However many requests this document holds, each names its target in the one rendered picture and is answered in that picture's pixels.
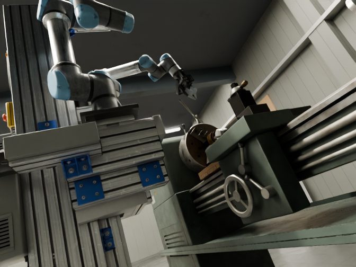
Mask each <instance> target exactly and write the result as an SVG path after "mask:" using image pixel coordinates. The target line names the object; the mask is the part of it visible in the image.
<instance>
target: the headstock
mask: <svg viewBox="0 0 356 267"><path fill-rule="evenodd" d="M183 137H184V135H183V136H177V137H172V138H166V139H163V141H162V147H163V150H164V153H165V157H164V158H163V160H164V163H165V167H166V170H167V173H168V176H169V178H170V181H169V182H168V183H167V184H166V185H165V186H162V187H160V188H156V189H152V190H150V193H151V196H152V200H153V201H152V207H153V210H154V209H156V208H157V207H158V206H160V205H161V204H162V203H163V202H165V201H166V200H167V199H169V198H170V197H172V196H173V195H175V194H176V193H178V192H182V191H185V190H189V189H191V188H193V187H195V186H196V185H198V184H199V183H201V182H202V181H204V180H205V179H203V180H200V178H199V175H198V173H196V172H194V171H192V170H190V169H189V168H188V167H187V166H186V165H185V164H184V163H183V161H182V159H181V157H180V153H179V145H180V141H181V139H182V138H183ZM184 186H185V187H184Z"/></svg>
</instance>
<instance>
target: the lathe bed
mask: <svg viewBox="0 0 356 267"><path fill-rule="evenodd" d="M274 134H275V136H276V138H277V140H278V142H279V144H280V146H281V148H282V150H283V152H284V154H285V156H286V158H287V160H288V161H289V163H290V165H291V167H292V169H293V171H294V173H295V175H296V177H297V179H298V181H299V182H300V181H302V180H305V179H308V178H310V177H313V176H316V175H318V174H322V173H324V172H327V171H330V170H332V169H335V168H337V167H340V166H343V165H346V164H348V163H351V162H354V161H356V78H354V79H353V80H351V81H349V82H348V83H346V84H345V85H343V86H342V87H341V88H339V89H338V90H336V91H335V92H333V93H332V94H330V95H329V96H328V97H326V98H324V99H323V100H321V101H320V102H318V103H317V104H315V105H314V106H313V107H311V108H310V109H308V110H307V111H305V112H304V113H302V114H301V115H299V116H298V117H296V118H295V119H293V120H292V121H290V122H289V123H288V124H286V125H285V126H283V127H282V128H280V129H279V130H277V131H276V132H274ZM224 182H225V178H224V175H223V173H222V171H221V169H220V170H218V171H217V172H215V173H214V174H213V175H211V176H209V177H208V178H207V179H205V180H204V181H202V182H201V183H199V184H198V185H196V186H195V187H193V188H192V189H191V190H190V191H189V193H193V195H194V196H195V197H196V198H197V199H196V198H195V197H193V198H192V199H193V202H194V203H195V204H196V210H198V213H199V214H198V215H199V216H201V213H202V215H203V217H204V216H207V215H210V214H212V213H215V212H218V211H221V210H224V209H227V208H229V205H228V203H227V201H226V198H225V195H224ZM193 195H191V196H193ZM197 203H198V204H199V206H198V205H197ZM199 208H200V210H201V211H199Z"/></svg>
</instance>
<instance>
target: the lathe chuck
mask: <svg viewBox="0 0 356 267"><path fill-rule="evenodd" d="M194 128H197V129H198V130H200V131H201V130H203V131H204V132H205V133H206V132H209V133H211V132H213V131H215V130H217V129H218V128H216V127H214V126H212V125H210V124H206V123H200V124H196V125H194V126H193V127H191V128H190V129H192V130H193V129H194ZM190 129H189V131H190ZM189 131H188V132H189ZM188 132H187V133H186V134H185V135H184V137H183V138H182V141H181V153H182V156H183V158H184V160H185V161H186V162H187V163H188V164H189V165H190V166H191V167H192V168H193V169H195V170H197V171H199V172H201V171H202V170H203V169H205V168H206V153H205V149H204V148H203V147H202V143H201V142H200V141H198V140H197V139H196V138H194V137H193V136H192V135H190V134H189V133H188ZM203 144H204V145H206V146H207V147H208V146H209V145H210V144H209V143H208V140H206V141H205V142H204V143H203ZM188 158H189V159H190V160H191V161H192V162H191V163H190V162H189V161H188Z"/></svg>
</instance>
